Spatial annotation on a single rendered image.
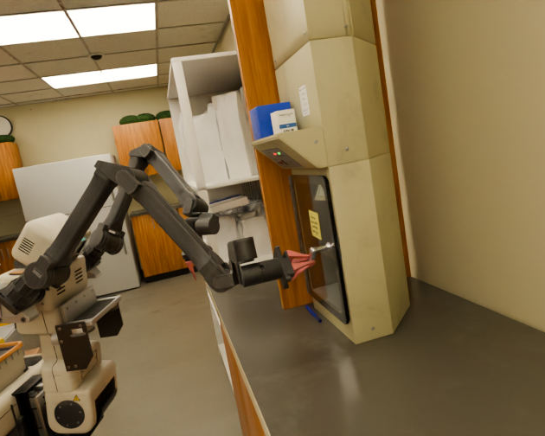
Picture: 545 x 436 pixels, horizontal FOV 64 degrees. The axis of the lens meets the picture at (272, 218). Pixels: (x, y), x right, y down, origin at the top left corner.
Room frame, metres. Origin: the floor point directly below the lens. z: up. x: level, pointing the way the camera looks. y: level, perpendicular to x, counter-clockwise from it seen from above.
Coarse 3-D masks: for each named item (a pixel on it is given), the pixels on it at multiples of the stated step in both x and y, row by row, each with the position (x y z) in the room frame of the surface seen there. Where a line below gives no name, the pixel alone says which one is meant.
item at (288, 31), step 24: (264, 0) 1.37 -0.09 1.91; (288, 0) 1.16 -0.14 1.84; (312, 0) 1.08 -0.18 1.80; (336, 0) 1.09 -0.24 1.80; (360, 0) 1.19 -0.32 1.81; (288, 24) 1.19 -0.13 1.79; (312, 24) 1.07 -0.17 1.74; (336, 24) 1.09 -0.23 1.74; (360, 24) 1.16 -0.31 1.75; (288, 48) 1.22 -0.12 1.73
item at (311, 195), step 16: (304, 176) 1.23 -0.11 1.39; (320, 176) 1.10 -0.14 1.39; (304, 192) 1.25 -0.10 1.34; (320, 192) 1.11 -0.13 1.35; (304, 208) 1.27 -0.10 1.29; (320, 208) 1.13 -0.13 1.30; (304, 224) 1.30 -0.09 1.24; (320, 224) 1.15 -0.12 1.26; (304, 240) 1.33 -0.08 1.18; (320, 240) 1.17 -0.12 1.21; (336, 240) 1.07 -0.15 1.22; (320, 256) 1.19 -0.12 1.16; (336, 256) 1.07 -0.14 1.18; (320, 272) 1.22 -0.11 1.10; (336, 272) 1.09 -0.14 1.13; (320, 288) 1.24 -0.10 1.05; (336, 288) 1.11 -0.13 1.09; (320, 304) 1.27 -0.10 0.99; (336, 304) 1.13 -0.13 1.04
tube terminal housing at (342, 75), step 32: (288, 64) 1.24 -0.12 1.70; (320, 64) 1.07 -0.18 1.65; (352, 64) 1.09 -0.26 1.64; (288, 96) 1.29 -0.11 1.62; (320, 96) 1.07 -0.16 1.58; (352, 96) 1.09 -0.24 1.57; (352, 128) 1.08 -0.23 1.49; (384, 128) 1.24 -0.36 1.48; (352, 160) 1.08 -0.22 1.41; (384, 160) 1.20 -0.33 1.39; (352, 192) 1.08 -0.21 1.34; (384, 192) 1.17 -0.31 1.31; (352, 224) 1.08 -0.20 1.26; (384, 224) 1.14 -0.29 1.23; (352, 256) 1.07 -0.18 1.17; (384, 256) 1.11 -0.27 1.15; (352, 288) 1.07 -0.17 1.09; (384, 288) 1.09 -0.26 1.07; (352, 320) 1.07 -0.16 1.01; (384, 320) 1.09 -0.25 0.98
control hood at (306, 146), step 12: (288, 132) 1.05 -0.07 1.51; (300, 132) 1.05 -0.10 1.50; (312, 132) 1.06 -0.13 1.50; (252, 144) 1.34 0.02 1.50; (264, 144) 1.22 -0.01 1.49; (276, 144) 1.12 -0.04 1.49; (288, 144) 1.05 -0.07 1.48; (300, 144) 1.05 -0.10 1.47; (312, 144) 1.06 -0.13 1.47; (300, 156) 1.07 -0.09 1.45; (312, 156) 1.06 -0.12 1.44; (324, 156) 1.07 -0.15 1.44; (288, 168) 1.30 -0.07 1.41; (300, 168) 1.19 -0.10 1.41; (312, 168) 1.11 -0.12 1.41
